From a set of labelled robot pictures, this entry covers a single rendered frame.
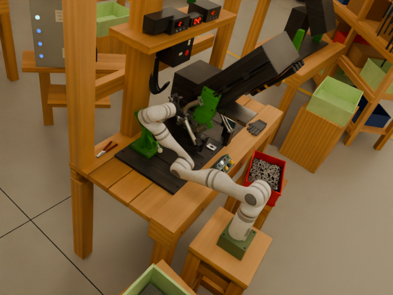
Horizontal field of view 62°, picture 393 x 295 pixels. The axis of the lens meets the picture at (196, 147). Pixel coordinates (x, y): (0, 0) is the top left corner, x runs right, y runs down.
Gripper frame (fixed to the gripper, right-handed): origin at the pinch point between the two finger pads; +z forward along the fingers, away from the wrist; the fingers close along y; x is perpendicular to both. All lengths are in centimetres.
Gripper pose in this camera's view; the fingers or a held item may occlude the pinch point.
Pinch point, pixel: (183, 106)
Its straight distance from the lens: 177.1
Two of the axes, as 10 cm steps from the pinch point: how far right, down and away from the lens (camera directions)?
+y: -3.3, -9.4, -0.8
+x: -8.2, 2.4, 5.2
